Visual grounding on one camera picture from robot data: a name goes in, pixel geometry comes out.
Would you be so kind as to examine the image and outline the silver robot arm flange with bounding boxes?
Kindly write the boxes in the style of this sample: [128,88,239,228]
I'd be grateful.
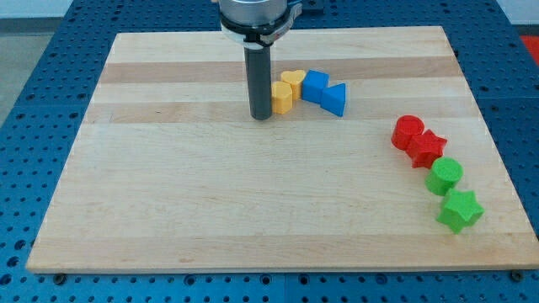
[218,0,302,50]

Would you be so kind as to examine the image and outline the red star block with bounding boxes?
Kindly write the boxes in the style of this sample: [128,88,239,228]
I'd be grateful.
[405,130,447,169]

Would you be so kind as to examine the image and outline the green star block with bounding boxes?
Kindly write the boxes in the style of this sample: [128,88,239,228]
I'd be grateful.
[436,189,485,234]

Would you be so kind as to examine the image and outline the yellow hexagon block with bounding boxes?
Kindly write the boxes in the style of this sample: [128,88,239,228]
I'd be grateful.
[271,81,293,114]

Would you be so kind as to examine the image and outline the yellow heart block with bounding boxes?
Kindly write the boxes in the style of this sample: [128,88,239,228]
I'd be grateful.
[280,70,307,101]

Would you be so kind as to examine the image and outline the blue triangle block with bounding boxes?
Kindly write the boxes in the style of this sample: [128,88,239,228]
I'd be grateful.
[320,83,346,117]

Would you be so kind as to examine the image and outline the blue cube block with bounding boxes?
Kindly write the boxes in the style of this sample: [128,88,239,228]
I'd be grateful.
[302,70,329,104]

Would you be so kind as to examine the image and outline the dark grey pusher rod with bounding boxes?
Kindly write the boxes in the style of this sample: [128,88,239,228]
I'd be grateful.
[244,47,272,120]

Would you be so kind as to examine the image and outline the wooden board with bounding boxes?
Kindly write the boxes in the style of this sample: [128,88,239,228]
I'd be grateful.
[26,26,538,274]

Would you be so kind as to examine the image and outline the red cylinder block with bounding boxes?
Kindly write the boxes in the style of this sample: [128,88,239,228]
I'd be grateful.
[391,114,424,151]

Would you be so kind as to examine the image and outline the green cylinder block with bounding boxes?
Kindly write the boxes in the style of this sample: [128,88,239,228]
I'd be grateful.
[424,157,464,196]

